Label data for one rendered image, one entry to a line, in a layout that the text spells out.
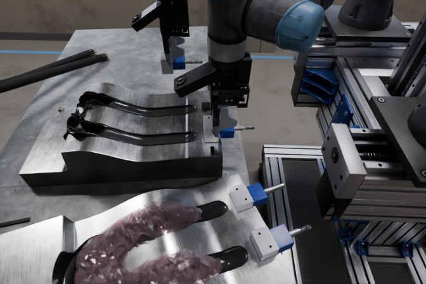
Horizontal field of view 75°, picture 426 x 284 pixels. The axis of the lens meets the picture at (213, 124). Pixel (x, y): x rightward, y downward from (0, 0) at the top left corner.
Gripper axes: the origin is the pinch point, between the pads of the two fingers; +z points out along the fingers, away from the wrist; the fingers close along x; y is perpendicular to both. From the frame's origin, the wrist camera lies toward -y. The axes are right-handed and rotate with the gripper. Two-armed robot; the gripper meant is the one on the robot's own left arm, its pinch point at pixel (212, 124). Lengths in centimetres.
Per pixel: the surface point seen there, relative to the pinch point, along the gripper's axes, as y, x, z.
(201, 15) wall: 4, 211, 70
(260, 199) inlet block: 9.5, -18.1, 5.7
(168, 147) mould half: -11.4, -3.0, 4.9
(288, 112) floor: 66, 100, 94
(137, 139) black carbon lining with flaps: -19.7, 0.6, 5.3
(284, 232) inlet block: 13.1, -26.0, 5.4
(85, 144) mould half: -30.1, -5.0, 0.4
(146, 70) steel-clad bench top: -23, 45, 15
